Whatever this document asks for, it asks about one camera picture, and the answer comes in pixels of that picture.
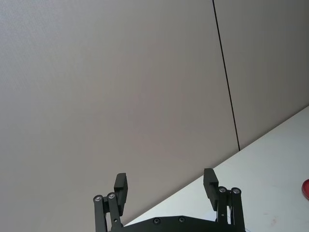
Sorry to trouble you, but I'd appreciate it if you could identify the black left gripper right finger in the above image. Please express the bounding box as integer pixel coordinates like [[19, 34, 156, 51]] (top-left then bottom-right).
[[203, 168, 243, 227]]

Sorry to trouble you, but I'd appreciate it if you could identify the red round object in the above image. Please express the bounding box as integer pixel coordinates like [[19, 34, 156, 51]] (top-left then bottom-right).
[[301, 178, 309, 201]]

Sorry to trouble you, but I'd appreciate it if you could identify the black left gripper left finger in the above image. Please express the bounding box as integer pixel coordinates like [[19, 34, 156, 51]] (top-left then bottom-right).
[[93, 173, 129, 232]]

